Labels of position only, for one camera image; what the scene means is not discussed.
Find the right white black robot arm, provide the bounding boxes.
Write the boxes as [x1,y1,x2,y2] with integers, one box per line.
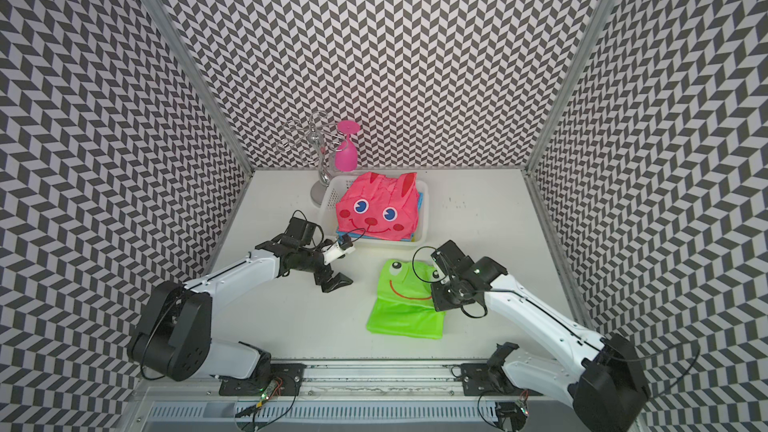
[429,240,651,431]

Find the blue raincoat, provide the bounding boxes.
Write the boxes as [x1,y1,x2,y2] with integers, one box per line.
[335,191,429,244]

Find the green frog raincoat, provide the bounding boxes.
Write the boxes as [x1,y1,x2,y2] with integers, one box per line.
[366,260,445,340]

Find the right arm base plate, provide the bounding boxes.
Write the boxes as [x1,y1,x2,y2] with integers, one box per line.
[451,362,541,397]

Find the pink silicone wine glass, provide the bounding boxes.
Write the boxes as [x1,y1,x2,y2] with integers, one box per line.
[334,120,361,172]

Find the white plastic basket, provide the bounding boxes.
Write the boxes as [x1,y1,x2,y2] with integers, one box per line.
[319,172,429,247]

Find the chrome glass holder stand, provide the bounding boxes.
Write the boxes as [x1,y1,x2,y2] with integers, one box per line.
[281,112,340,207]

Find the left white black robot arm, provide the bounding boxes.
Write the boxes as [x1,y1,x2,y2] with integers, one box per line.
[127,217,355,389]

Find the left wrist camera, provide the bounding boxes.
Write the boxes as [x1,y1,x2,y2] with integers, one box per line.
[323,234,355,265]

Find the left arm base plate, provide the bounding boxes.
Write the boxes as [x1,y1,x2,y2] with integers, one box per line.
[218,362,306,397]

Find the pink bunny raincoat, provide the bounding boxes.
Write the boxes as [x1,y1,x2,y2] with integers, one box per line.
[335,172,419,242]

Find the aluminium front rail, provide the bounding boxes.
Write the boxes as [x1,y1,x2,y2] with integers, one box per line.
[128,359,637,403]

